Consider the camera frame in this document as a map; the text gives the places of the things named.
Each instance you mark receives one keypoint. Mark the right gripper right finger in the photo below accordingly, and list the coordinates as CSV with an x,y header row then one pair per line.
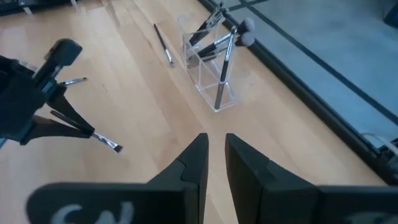
x,y
280,199

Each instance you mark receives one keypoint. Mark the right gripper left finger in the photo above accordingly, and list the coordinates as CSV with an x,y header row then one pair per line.
x,y
161,199

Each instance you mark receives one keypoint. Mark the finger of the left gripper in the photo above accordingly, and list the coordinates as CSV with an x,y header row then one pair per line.
x,y
68,110
53,132

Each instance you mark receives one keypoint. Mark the thin black makeup brush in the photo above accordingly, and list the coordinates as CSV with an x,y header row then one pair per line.
x,y
199,35
74,81
225,68
163,43
219,12
105,141

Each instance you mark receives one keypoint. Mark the black powder makeup brush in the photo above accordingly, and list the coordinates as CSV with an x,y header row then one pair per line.
x,y
247,39

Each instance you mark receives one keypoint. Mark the large black makeup brush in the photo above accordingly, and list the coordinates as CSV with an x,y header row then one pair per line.
x,y
246,25

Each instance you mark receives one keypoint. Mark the clear acrylic brush organizer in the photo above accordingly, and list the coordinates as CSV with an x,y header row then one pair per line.
x,y
211,81

